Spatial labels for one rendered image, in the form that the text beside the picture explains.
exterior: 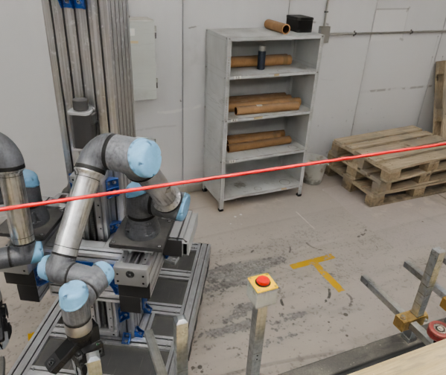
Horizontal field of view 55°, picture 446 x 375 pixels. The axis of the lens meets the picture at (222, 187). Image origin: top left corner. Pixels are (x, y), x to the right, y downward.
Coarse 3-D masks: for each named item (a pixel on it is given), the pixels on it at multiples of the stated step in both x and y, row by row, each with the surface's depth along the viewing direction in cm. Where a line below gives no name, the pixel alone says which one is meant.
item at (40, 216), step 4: (32, 208) 177; (36, 208) 179; (40, 208) 181; (44, 208) 183; (32, 212) 178; (36, 212) 179; (40, 212) 181; (44, 212) 183; (48, 212) 187; (32, 216) 178; (36, 216) 179; (40, 216) 181; (44, 216) 182; (48, 216) 185; (32, 220) 179; (36, 220) 180; (40, 220) 181; (44, 220) 182; (48, 220) 185; (32, 224) 179; (36, 224) 180; (40, 224) 181; (44, 224) 183
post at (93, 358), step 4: (92, 352) 117; (96, 352) 117; (88, 356) 116; (92, 356) 115; (96, 356) 116; (88, 360) 115; (92, 360) 115; (96, 360) 115; (100, 360) 116; (88, 364) 115; (92, 364) 115; (96, 364) 116; (100, 364) 116; (88, 368) 115; (92, 368) 116; (96, 368) 117; (100, 368) 117; (92, 372) 117; (96, 372) 117; (100, 372) 118
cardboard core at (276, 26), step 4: (268, 20) 366; (272, 20) 363; (264, 24) 369; (268, 24) 364; (272, 24) 359; (276, 24) 354; (280, 24) 350; (284, 24) 346; (268, 28) 367; (272, 28) 360; (276, 28) 353; (280, 28) 348; (284, 28) 355; (288, 28) 350; (280, 32) 351; (284, 32) 352; (288, 32) 350
